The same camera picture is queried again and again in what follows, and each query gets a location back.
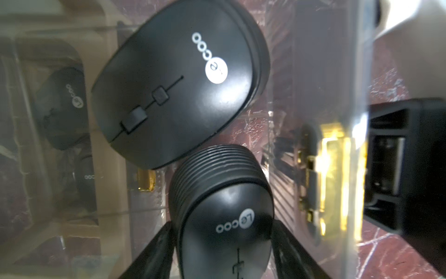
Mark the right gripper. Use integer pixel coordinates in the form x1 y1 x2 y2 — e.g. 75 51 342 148
364 98 446 274

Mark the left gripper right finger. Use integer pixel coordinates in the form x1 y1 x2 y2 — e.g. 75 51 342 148
271 219 330 279

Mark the beige drawer organizer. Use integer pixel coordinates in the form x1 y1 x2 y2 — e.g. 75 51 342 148
1 1 133 279

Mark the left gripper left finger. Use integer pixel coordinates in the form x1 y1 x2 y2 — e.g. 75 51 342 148
119 222 174 279

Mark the clear bottom drawer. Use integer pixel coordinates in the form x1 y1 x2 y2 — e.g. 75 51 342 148
0 0 380 279

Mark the black Lecoo mouse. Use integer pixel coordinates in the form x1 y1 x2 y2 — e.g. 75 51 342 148
92 1 271 169
168 144 274 279

